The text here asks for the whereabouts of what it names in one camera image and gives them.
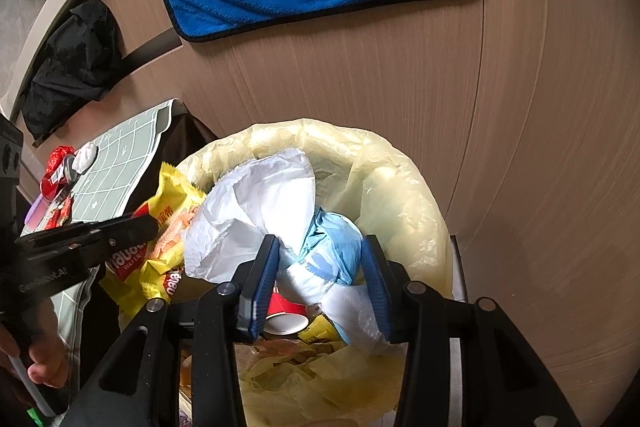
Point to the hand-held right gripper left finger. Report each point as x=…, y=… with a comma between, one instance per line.
x=265, y=287

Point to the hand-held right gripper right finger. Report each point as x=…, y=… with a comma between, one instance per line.
x=377, y=292

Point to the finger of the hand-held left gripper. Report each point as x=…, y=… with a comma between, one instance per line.
x=100, y=234

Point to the white blue plastic bag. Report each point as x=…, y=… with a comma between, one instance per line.
x=330, y=247

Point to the yellow snack packet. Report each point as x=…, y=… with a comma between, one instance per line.
x=175, y=207

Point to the yellow lined trash bin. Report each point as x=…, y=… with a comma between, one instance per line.
x=400, y=207

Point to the person's left hand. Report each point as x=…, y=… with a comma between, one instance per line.
x=50, y=367

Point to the red paper cup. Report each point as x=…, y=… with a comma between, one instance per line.
x=285, y=314

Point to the red snack packet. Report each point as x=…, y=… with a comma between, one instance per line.
x=60, y=212

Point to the purple packet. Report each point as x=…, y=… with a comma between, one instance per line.
x=37, y=216

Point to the crumpled yellow wrapper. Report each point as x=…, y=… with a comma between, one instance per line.
x=320, y=334

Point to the red plastic bag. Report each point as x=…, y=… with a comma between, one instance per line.
x=55, y=172

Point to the white crumpled tissue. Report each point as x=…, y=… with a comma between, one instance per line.
x=86, y=157

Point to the white crumpled paper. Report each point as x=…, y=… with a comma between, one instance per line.
x=250, y=207

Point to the green checked tablecloth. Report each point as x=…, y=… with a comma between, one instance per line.
x=125, y=147

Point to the dark table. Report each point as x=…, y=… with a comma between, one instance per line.
x=175, y=142

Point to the black cloth bag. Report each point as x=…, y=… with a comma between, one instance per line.
x=75, y=67

